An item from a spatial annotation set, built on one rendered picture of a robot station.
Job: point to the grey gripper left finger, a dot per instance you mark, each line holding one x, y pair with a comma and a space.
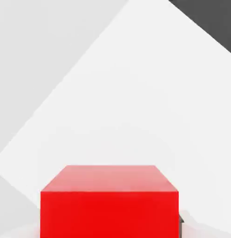
31, 233

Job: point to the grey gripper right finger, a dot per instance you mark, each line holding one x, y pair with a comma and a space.
190, 229

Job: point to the small red cube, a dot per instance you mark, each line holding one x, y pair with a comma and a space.
109, 213

